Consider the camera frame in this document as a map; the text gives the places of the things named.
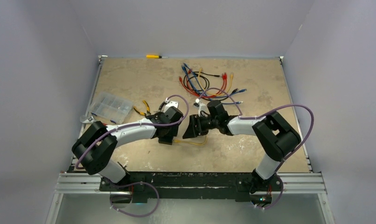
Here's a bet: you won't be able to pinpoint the orange ethernet cable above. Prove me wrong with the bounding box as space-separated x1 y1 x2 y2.
197 68 235 97

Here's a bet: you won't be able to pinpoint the clear plastic parts box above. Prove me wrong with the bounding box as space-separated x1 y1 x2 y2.
89 91 133 124

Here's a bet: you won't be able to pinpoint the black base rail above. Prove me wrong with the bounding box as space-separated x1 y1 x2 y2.
99 171 284 204

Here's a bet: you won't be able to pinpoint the yellow ethernet cable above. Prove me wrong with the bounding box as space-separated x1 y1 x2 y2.
174 136 209 147

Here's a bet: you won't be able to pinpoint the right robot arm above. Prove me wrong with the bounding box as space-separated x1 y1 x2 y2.
183 100 301 190

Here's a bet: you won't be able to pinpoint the blue ethernet cable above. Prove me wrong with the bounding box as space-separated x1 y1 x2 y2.
181 63 248 99
181 63 244 106

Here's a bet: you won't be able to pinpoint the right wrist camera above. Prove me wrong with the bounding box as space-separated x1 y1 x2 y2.
193 98 208 116

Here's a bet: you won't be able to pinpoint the aluminium table frame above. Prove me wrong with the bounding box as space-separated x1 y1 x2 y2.
50 57 333 224

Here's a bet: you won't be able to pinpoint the red ethernet cable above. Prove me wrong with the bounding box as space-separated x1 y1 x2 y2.
186 67 226 98
178 73 229 99

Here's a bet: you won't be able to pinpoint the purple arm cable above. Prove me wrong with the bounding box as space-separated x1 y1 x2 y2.
199 88 315 211
75 94 190 218

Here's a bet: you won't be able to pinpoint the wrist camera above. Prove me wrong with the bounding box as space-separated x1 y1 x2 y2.
193 98 208 116
161 100 179 112

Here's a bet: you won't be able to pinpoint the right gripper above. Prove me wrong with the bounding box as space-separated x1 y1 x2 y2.
183 113 219 138

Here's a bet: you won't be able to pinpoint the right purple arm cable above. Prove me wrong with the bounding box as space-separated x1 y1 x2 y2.
199 88 315 211

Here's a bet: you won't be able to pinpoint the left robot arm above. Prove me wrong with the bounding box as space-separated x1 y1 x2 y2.
71 106 183 191

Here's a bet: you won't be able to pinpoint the black network switch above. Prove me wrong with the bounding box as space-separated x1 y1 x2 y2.
158 135 174 145

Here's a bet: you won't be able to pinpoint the yellow handled pliers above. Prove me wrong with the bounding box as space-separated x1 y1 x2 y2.
132 99 166 118

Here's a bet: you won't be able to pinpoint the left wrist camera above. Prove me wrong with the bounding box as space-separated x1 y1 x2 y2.
161 100 179 112

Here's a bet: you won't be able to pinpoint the yellow screwdriver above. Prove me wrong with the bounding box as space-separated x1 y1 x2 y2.
146 55 168 59

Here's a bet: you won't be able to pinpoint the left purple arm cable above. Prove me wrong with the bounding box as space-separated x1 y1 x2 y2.
75 94 190 218

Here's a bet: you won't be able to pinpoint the red handled adjustable wrench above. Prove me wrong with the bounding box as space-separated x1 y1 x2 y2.
79 115 96 124

